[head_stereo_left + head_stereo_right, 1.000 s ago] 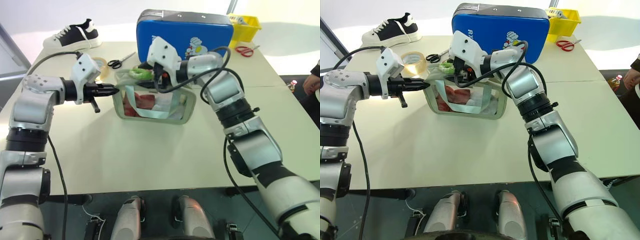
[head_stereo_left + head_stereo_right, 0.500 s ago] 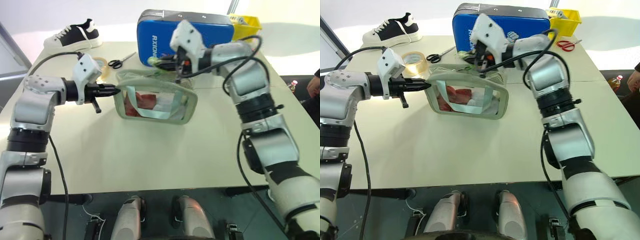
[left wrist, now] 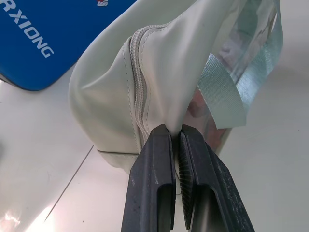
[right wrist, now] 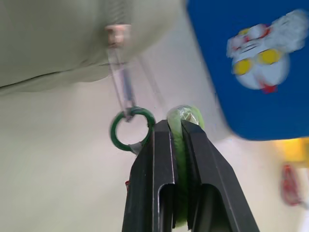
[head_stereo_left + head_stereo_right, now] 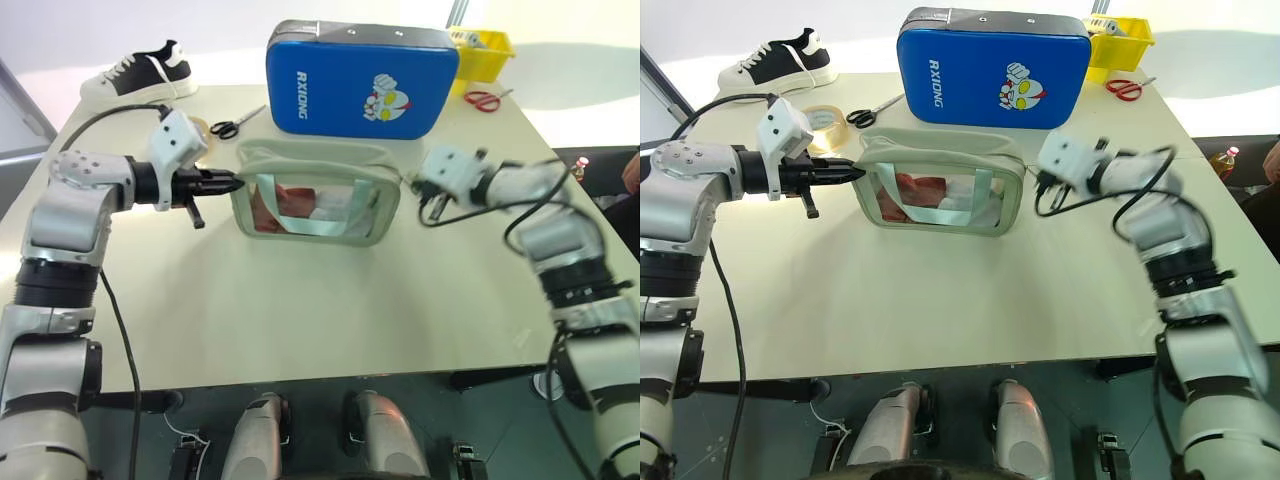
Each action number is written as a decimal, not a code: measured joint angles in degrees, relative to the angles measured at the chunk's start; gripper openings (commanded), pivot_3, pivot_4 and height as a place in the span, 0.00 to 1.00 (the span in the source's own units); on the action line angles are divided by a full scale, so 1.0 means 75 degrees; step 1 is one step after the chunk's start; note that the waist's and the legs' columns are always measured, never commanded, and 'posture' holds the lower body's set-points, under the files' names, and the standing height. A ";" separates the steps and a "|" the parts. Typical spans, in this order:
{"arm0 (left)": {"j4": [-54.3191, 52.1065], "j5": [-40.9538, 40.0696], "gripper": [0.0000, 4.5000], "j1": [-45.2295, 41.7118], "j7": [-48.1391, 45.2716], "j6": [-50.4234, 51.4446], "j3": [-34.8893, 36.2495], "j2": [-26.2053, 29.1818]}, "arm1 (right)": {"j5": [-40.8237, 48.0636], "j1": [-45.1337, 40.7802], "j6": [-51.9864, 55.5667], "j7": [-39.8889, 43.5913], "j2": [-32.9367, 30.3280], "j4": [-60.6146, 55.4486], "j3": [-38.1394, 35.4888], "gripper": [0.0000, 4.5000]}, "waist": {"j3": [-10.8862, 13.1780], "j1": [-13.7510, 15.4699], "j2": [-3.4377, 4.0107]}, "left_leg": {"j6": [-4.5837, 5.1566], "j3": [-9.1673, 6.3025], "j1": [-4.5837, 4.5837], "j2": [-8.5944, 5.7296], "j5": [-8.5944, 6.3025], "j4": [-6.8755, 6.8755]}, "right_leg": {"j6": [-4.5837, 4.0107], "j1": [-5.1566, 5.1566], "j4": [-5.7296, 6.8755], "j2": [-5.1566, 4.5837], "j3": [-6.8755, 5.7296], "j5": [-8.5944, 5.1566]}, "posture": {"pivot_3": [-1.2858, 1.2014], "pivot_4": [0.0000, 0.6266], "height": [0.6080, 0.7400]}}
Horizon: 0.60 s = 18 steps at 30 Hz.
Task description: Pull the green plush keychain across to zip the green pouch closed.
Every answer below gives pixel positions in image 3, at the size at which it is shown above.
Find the blue box with white lettering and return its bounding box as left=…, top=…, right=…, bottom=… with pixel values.
left=0, top=0, right=138, bottom=92

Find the pale green zip pouch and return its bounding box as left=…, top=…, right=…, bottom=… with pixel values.
left=68, top=0, right=283, bottom=175

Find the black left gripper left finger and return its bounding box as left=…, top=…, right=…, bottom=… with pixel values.
left=121, top=124, right=179, bottom=232

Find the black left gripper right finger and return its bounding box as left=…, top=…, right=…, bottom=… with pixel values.
left=177, top=124, right=256, bottom=232

